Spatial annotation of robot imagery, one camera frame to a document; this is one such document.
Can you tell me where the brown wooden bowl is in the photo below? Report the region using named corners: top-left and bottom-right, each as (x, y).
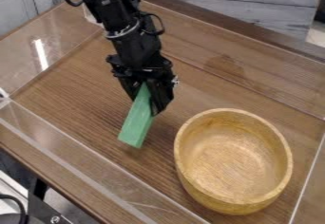
top-left (173, 108), bottom-right (292, 215)

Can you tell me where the clear acrylic front wall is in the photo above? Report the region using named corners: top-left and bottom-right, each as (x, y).
top-left (0, 99), bottom-right (209, 224)

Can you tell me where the clear acrylic corner bracket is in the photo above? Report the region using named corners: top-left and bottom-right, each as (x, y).
top-left (82, 4), bottom-right (102, 27)

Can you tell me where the black cable under table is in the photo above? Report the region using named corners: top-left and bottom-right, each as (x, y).
top-left (0, 193), bottom-right (30, 224)

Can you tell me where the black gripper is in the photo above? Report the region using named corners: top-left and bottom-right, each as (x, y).
top-left (106, 54), bottom-right (179, 116)

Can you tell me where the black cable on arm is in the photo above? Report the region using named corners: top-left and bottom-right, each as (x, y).
top-left (137, 11), bottom-right (165, 36)

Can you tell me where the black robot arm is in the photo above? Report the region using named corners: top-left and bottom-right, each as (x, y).
top-left (82, 0), bottom-right (175, 116)

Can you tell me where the green rectangular block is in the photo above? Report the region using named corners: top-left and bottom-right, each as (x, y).
top-left (117, 84), bottom-right (153, 148)

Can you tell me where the black table leg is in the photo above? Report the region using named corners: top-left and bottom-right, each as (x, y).
top-left (29, 178), bottom-right (48, 200)

